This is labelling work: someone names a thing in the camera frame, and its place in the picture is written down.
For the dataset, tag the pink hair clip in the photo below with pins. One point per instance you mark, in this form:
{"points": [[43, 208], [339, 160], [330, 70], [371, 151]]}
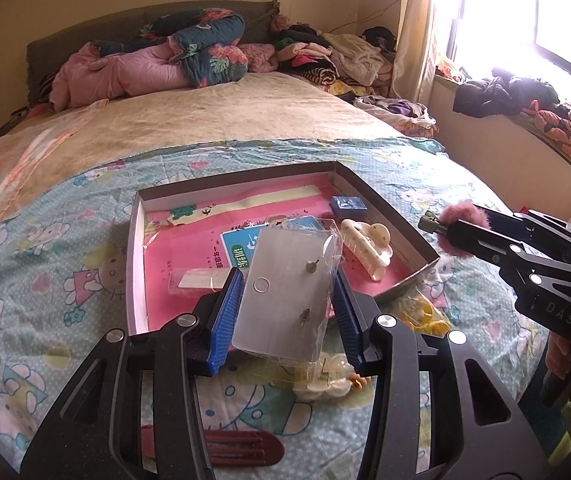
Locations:
{"points": [[450, 212]]}

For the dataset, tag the cream curtain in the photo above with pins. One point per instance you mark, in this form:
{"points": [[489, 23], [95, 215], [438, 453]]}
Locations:
{"points": [[415, 35]]}

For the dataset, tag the peach floral sheet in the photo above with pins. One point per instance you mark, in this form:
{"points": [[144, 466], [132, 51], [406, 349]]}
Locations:
{"points": [[25, 155]]}

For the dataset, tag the shallow cardboard box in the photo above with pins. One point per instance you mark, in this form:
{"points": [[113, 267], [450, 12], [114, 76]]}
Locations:
{"points": [[137, 270]]}

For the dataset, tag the beige bedsheet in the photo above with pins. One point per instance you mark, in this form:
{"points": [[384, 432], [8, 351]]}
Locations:
{"points": [[265, 110]]}

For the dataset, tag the small blue box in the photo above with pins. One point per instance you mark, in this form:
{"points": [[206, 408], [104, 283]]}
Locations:
{"points": [[348, 203]]}

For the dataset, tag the dark clothes on sill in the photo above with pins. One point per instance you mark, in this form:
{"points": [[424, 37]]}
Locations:
{"points": [[505, 92]]}

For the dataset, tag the cartoon cat print blanket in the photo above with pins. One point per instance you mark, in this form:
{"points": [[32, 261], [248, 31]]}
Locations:
{"points": [[65, 240]]}

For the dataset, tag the pile of clothes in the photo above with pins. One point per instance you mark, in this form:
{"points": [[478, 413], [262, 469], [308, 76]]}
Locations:
{"points": [[355, 60]]}

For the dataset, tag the cream claw hair clip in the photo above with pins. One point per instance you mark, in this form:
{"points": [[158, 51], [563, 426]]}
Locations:
{"points": [[370, 250]]}

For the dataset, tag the orange patterned cloth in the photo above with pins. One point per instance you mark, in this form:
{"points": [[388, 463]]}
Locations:
{"points": [[560, 135]]}

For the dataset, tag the dark red hair clip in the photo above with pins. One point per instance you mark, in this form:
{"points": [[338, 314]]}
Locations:
{"points": [[245, 447]]}

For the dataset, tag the dark green garment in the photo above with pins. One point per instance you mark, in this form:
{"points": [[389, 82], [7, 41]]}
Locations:
{"points": [[550, 430]]}

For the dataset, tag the pink and floral bedding pile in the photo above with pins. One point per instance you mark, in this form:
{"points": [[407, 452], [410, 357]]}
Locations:
{"points": [[55, 45]]}

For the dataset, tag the white earring card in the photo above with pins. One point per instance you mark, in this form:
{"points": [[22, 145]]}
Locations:
{"points": [[280, 300]]}

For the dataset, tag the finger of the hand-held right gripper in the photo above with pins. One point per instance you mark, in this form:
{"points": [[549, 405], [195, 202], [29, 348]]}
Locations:
{"points": [[485, 250], [540, 230]]}

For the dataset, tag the dark floral quilt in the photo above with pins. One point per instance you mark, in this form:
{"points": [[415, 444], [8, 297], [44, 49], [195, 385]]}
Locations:
{"points": [[210, 55]]}

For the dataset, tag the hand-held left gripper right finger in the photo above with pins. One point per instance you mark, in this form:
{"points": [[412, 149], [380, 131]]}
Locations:
{"points": [[348, 320]]}

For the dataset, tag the bright window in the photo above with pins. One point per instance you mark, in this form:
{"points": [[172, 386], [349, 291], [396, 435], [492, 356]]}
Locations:
{"points": [[515, 10]]}

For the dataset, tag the small white card packet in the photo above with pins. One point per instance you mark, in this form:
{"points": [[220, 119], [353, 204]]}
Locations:
{"points": [[200, 280]]}

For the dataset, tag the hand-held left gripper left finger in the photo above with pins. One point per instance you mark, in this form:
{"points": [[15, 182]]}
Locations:
{"points": [[225, 320]]}

